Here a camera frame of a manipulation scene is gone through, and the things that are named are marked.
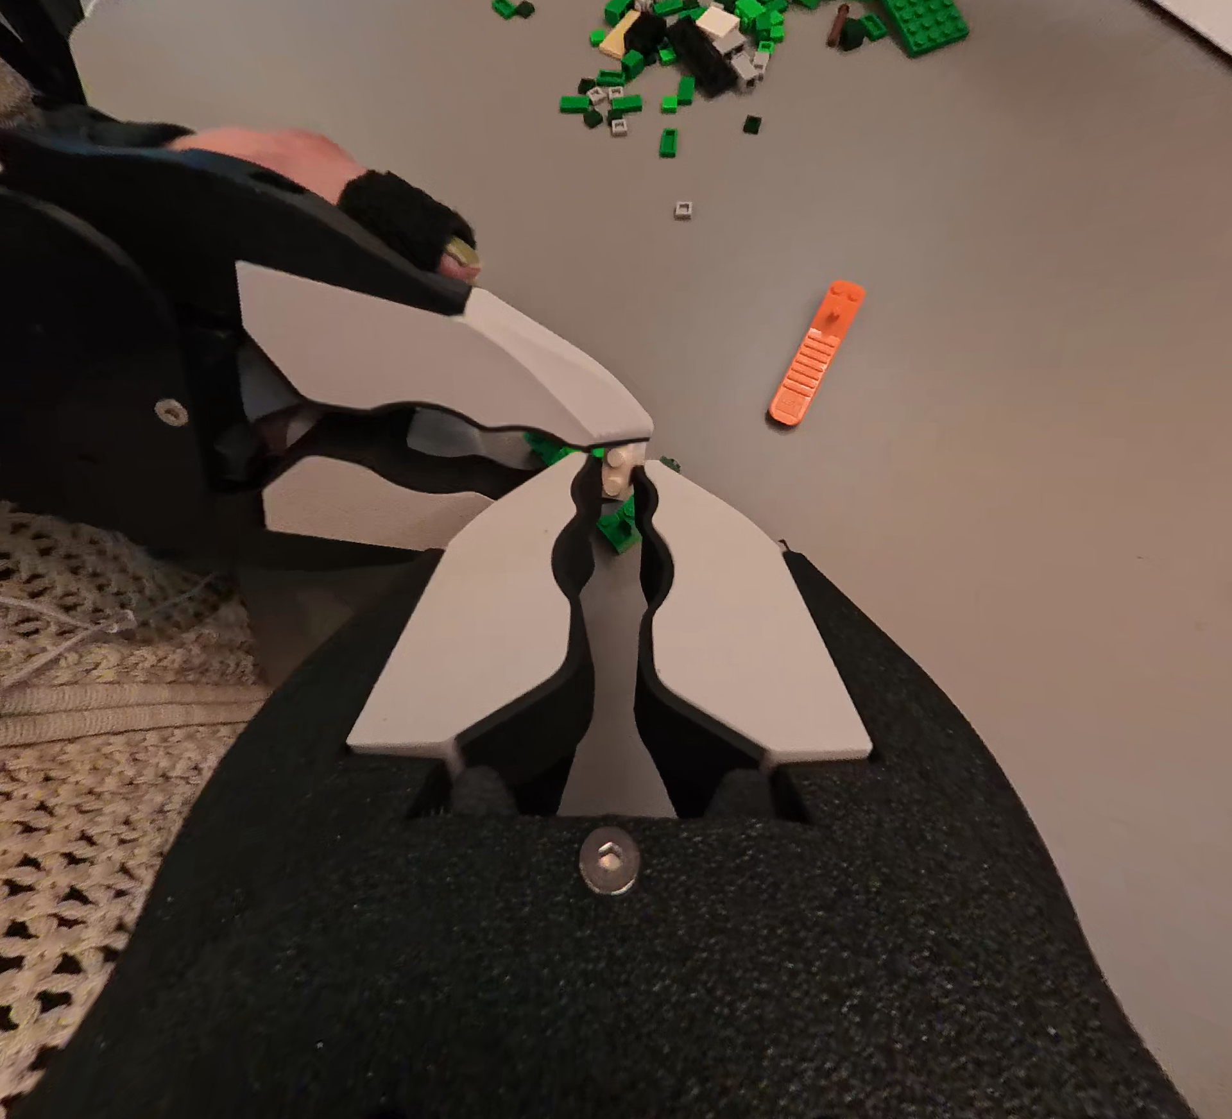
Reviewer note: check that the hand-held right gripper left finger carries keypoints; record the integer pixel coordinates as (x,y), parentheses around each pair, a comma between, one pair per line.
(480,647)

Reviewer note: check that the person's left hand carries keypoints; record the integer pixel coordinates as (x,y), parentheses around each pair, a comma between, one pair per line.
(279,150)

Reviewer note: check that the pile of green lego pieces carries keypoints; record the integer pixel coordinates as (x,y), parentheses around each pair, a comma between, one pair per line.
(769,3)

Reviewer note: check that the orange brick separator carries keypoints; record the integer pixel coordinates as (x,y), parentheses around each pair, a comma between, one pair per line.
(813,357)

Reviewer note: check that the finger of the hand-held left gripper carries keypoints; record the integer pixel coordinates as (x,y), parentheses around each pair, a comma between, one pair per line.
(347,501)
(405,349)

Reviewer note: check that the green lego assembly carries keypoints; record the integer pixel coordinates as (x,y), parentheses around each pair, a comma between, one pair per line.
(621,526)

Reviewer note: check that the brown grooved lego tile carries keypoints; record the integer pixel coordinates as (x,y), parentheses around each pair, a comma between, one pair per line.
(839,25)

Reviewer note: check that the black lego plate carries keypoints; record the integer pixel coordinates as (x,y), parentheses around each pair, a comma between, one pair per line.
(701,57)

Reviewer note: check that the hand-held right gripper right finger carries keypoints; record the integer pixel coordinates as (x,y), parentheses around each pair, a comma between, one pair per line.
(752,647)

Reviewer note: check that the small white lego brick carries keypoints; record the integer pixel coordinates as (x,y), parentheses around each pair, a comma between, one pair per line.
(621,470)

